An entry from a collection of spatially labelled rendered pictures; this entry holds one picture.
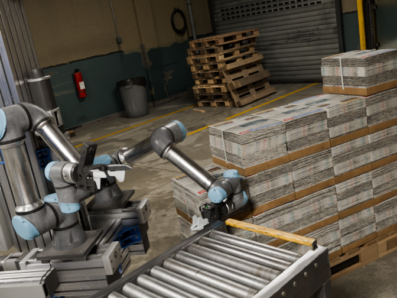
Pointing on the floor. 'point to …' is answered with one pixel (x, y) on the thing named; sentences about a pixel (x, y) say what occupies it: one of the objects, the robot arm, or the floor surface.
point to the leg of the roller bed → (324, 291)
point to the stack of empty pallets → (211, 75)
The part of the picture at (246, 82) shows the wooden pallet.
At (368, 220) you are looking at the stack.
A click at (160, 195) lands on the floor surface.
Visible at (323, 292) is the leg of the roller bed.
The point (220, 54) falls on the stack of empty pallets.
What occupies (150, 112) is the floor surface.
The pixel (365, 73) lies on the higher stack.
